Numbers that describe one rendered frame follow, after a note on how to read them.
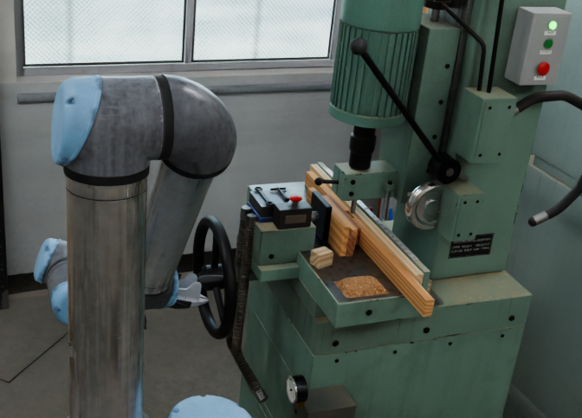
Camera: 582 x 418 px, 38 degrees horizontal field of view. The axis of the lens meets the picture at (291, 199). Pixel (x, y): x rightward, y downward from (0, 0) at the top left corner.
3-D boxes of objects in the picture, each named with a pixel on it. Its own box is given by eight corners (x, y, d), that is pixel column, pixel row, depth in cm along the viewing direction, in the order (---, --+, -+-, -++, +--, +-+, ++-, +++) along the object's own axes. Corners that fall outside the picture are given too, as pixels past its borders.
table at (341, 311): (211, 207, 226) (212, 186, 223) (317, 199, 237) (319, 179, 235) (293, 335, 176) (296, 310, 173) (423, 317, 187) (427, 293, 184)
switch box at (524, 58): (503, 77, 191) (518, 6, 184) (539, 76, 194) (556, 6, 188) (519, 86, 186) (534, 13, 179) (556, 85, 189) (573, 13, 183)
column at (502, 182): (388, 239, 228) (433, -36, 198) (459, 232, 236) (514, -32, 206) (430, 281, 209) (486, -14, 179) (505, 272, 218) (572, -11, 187)
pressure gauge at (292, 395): (283, 399, 193) (287, 369, 189) (299, 396, 194) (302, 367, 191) (293, 417, 188) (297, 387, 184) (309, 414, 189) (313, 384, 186)
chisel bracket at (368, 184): (329, 195, 205) (333, 162, 202) (381, 190, 210) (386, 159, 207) (341, 208, 199) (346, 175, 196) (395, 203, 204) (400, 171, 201)
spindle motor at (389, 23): (316, 105, 200) (332, -29, 186) (383, 103, 206) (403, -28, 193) (346, 132, 185) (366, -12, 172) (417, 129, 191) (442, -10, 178)
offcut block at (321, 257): (318, 269, 189) (320, 255, 188) (309, 262, 192) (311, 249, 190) (332, 265, 192) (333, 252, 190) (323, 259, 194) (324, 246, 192)
